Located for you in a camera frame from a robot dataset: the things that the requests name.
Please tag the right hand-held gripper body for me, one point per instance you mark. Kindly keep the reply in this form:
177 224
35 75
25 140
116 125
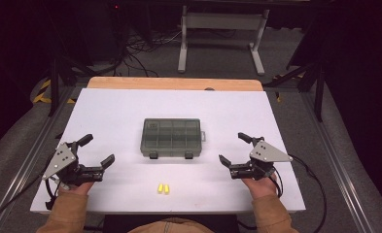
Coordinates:
266 153

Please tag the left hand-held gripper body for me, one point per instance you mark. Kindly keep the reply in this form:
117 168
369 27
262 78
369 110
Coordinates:
60 160

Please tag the grey translucent compartment box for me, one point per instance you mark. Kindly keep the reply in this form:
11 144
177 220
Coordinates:
171 137

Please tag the yellow earplug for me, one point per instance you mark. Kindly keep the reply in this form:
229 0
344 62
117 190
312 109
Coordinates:
160 188
166 189

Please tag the person's right hand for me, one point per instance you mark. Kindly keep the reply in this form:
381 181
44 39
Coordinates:
262 187

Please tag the person's left hand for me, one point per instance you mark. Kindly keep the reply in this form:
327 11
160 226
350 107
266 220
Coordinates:
78 188

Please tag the white board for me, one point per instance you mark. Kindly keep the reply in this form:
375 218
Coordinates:
120 113

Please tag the black metal stand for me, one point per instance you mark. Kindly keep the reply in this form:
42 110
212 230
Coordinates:
319 93
54 87

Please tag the yellow black floor tape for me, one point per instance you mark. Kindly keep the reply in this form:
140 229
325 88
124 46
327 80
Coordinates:
42 95

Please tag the person's torso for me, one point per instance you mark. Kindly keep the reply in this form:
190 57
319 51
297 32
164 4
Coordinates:
169 226

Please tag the wooden table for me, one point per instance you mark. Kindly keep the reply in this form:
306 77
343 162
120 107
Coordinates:
166 83

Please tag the white metal stand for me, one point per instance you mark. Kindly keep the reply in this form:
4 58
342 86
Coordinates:
222 21

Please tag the aluminium floor rail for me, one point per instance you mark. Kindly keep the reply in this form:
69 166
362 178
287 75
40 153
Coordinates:
33 152
334 161

